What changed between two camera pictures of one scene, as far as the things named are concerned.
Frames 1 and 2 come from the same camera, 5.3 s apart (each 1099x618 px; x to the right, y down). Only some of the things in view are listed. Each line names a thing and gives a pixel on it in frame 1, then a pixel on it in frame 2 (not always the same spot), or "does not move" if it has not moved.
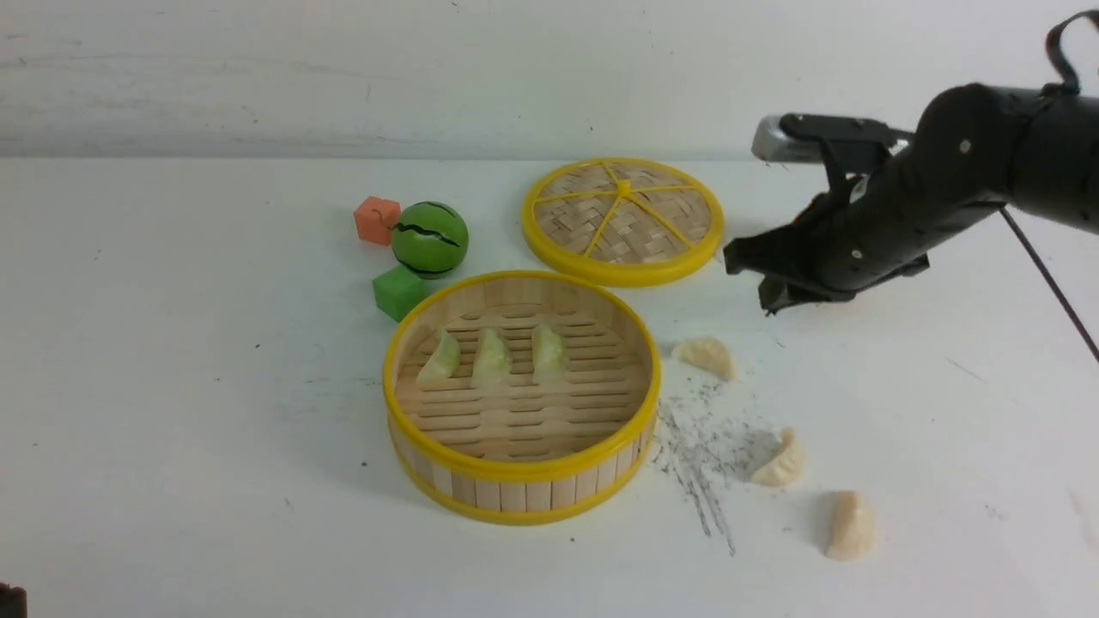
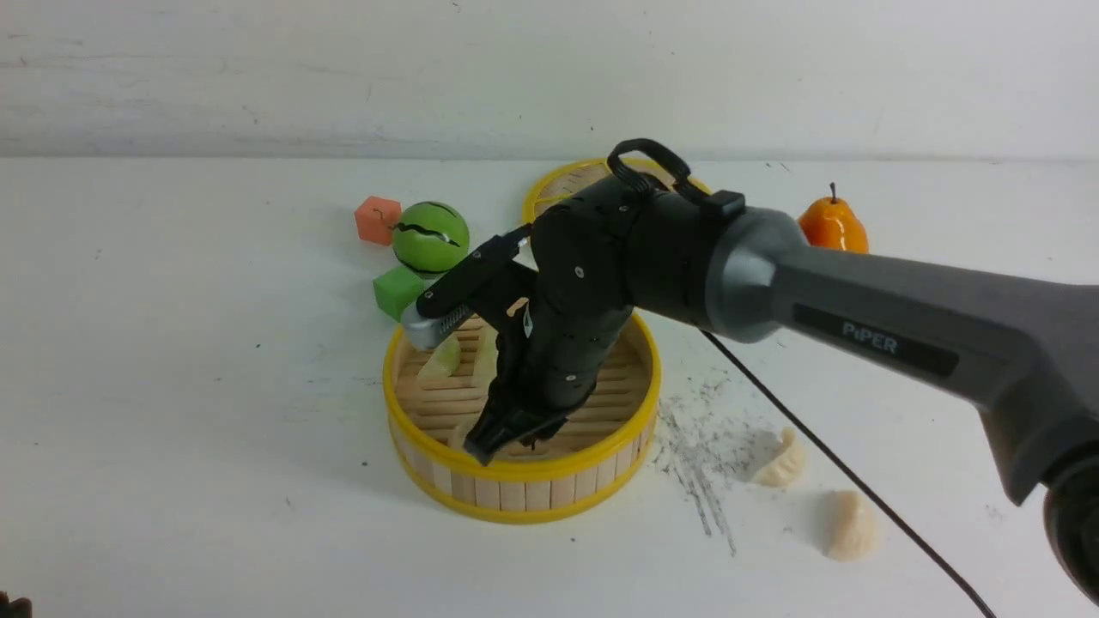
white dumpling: [708, 354] → [460, 433]
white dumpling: [853, 535] does not move
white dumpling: [784, 468] does not move
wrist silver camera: [771, 142] → [424, 333]
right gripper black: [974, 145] → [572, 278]
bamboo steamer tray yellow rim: [520, 396] does not move
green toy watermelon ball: [429, 239] does not move
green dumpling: [443, 362] does not move
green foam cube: [398, 291] does not move
